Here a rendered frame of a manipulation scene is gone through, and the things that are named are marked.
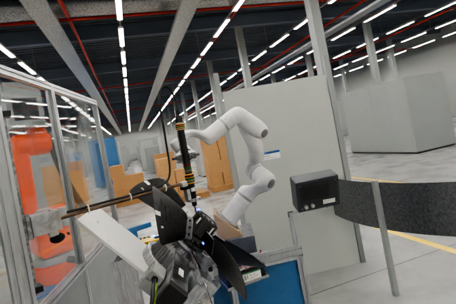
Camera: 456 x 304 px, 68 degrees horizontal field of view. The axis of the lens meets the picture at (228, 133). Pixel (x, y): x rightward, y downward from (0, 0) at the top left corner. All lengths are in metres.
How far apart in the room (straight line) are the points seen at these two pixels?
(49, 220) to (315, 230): 2.85
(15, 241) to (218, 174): 8.64
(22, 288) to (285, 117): 2.76
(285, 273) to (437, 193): 1.34
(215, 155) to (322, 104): 6.39
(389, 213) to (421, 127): 8.22
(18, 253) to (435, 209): 2.62
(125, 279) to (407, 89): 10.17
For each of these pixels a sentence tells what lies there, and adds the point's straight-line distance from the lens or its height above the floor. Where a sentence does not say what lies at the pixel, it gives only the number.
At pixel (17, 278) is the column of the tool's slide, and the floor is 1.24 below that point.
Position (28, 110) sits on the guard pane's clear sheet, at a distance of 1.92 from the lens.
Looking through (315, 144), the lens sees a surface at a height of 1.30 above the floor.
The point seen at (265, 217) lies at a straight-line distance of 3.54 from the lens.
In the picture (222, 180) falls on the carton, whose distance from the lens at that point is 9.80.
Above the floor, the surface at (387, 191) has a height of 0.88.
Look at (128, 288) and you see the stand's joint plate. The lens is 1.56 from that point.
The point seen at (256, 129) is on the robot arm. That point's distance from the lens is 1.93.
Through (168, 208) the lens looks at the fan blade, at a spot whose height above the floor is 1.34.
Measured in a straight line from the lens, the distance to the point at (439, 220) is 2.99.
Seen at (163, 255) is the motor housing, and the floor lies 1.13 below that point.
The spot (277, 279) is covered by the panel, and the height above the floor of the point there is 0.69.
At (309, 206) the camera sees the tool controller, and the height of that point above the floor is 1.07.
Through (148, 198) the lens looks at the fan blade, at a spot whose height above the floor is 1.36.
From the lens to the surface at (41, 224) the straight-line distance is 1.34.
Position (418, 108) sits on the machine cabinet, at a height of 1.27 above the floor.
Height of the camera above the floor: 1.58
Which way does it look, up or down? level
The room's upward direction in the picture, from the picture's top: 11 degrees counter-clockwise
